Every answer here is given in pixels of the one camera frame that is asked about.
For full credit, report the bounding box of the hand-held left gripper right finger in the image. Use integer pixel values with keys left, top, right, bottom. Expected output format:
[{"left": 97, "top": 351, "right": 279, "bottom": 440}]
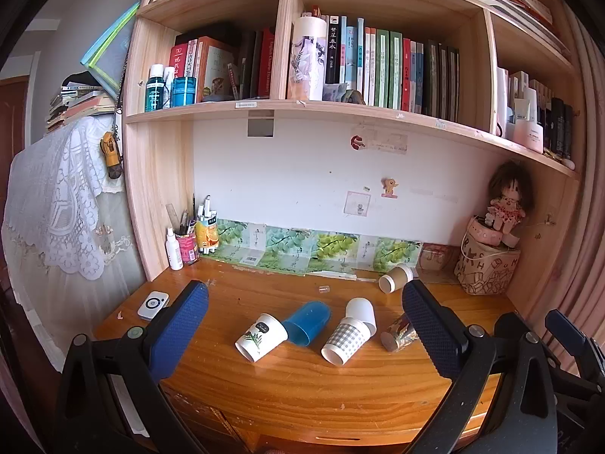
[{"left": 402, "top": 279, "right": 559, "bottom": 454}]

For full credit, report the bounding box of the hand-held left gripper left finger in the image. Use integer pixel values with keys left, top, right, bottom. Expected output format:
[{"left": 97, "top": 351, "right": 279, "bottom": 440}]
[{"left": 53, "top": 280, "right": 209, "bottom": 454}]

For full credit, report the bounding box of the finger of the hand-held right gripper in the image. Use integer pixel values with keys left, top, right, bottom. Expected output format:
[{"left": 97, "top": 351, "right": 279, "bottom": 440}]
[
  {"left": 544, "top": 309, "right": 605, "bottom": 381},
  {"left": 493, "top": 312, "right": 526, "bottom": 341}
]

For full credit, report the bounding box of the shiny patterned cup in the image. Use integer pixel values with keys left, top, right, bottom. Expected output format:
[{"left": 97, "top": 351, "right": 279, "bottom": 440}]
[{"left": 380, "top": 313, "right": 419, "bottom": 353}]

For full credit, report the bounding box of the brown paper cup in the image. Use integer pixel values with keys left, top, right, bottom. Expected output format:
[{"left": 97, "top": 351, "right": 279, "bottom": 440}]
[{"left": 378, "top": 265, "right": 415, "bottom": 293}]

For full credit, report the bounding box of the plain white paper cup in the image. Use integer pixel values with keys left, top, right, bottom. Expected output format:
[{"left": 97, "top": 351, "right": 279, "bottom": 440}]
[{"left": 345, "top": 297, "right": 377, "bottom": 334}]

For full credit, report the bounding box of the white cup with plant print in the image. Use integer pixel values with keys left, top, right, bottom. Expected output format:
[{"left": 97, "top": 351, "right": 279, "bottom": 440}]
[{"left": 235, "top": 313, "right": 289, "bottom": 363}]

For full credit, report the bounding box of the grey checkered paper cup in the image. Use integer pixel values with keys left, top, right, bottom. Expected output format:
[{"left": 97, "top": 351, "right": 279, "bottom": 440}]
[{"left": 321, "top": 318, "right": 371, "bottom": 366}]

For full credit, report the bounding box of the blue plastic cup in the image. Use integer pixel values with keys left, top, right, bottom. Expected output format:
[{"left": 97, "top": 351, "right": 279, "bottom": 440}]
[{"left": 282, "top": 301, "right": 332, "bottom": 345}]

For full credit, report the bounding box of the white round-button remote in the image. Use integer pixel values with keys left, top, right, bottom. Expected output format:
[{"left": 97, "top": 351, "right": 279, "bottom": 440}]
[{"left": 137, "top": 291, "right": 170, "bottom": 321}]

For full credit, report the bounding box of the letter print fabric bucket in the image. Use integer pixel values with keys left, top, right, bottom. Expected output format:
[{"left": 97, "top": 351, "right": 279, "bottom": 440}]
[{"left": 453, "top": 235, "right": 521, "bottom": 296}]

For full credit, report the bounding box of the pink patterned box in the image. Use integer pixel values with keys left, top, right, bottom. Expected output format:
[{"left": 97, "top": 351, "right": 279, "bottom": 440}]
[{"left": 419, "top": 243, "right": 461, "bottom": 272}]

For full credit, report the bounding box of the white bottle with pink label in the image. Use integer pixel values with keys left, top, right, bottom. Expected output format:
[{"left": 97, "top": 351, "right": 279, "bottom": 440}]
[{"left": 165, "top": 228, "right": 184, "bottom": 271}]

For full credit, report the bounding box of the red pen holder can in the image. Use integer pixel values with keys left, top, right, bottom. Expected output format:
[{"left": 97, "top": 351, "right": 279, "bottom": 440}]
[{"left": 175, "top": 230, "right": 200, "bottom": 266}]

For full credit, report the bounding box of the green leaf print box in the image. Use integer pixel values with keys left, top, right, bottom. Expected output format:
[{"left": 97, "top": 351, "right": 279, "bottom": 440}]
[
  {"left": 200, "top": 219, "right": 266, "bottom": 268},
  {"left": 259, "top": 224, "right": 316, "bottom": 275},
  {"left": 357, "top": 235, "right": 423, "bottom": 272},
  {"left": 306, "top": 230, "right": 362, "bottom": 276}
]

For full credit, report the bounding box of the pink round tin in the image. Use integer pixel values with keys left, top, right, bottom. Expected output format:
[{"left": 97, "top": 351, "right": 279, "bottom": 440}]
[{"left": 475, "top": 220, "right": 506, "bottom": 247}]

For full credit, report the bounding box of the orange print pen holder box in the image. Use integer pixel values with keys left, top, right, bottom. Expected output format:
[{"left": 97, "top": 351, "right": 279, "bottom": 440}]
[{"left": 195, "top": 218, "right": 219, "bottom": 255}]

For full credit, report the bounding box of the brown-haired rag doll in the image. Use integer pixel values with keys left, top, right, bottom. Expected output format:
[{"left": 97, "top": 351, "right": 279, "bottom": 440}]
[{"left": 485, "top": 159, "right": 536, "bottom": 249}]

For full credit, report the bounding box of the pink curtain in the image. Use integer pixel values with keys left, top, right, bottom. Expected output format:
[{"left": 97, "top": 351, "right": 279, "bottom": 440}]
[{"left": 513, "top": 0, "right": 605, "bottom": 341}]

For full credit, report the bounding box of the square cartoon note sticker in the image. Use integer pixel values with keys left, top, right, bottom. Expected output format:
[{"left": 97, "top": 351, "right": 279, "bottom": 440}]
[{"left": 343, "top": 190, "right": 368, "bottom": 218}]

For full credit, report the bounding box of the wooden bookshelf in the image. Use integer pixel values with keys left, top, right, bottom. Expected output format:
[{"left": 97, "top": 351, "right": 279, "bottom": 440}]
[{"left": 120, "top": 0, "right": 587, "bottom": 296}]

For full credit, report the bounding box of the white lace cloth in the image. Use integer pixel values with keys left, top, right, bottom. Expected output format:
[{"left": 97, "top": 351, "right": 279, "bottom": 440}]
[{"left": 1, "top": 114, "right": 124, "bottom": 282}]

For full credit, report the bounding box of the white cosmetic tube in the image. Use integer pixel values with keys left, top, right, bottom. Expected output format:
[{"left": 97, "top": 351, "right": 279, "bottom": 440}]
[{"left": 513, "top": 87, "right": 545, "bottom": 154}]

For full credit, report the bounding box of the row of dark cosmetic bottles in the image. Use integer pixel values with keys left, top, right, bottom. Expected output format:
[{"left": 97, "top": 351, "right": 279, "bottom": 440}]
[{"left": 541, "top": 87, "right": 576, "bottom": 164}]

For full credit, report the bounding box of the blue jar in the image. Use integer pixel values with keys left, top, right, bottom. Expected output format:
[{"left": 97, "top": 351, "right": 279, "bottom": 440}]
[{"left": 172, "top": 76, "right": 197, "bottom": 107}]

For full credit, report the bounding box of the teal bottle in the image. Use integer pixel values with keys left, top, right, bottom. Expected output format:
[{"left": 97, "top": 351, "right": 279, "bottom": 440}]
[{"left": 144, "top": 63, "right": 164, "bottom": 113}]

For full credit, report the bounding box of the stack of books and papers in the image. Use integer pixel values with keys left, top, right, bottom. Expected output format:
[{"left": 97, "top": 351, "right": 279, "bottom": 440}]
[{"left": 45, "top": 71, "right": 119, "bottom": 134}]

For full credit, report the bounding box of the row of green and dark books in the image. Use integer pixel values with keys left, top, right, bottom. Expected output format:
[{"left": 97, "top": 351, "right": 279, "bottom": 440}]
[{"left": 302, "top": 4, "right": 461, "bottom": 124}]

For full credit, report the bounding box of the row of red and dark books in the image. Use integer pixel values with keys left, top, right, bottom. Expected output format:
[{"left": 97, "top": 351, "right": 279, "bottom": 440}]
[{"left": 169, "top": 21, "right": 276, "bottom": 103}]

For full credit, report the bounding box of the green framed mesh board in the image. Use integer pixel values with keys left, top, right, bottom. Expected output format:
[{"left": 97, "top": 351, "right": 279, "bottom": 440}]
[{"left": 80, "top": 0, "right": 143, "bottom": 103}]

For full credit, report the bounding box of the white ink print tube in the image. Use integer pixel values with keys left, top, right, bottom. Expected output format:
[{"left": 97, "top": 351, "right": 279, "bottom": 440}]
[{"left": 286, "top": 16, "right": 328, "bottom": 101}]

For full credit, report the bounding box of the yellow toy car keychain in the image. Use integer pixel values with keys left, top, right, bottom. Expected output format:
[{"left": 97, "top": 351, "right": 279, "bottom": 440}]
[{"left": 101, "top": 131, "right": 124, "bottom": 180}]

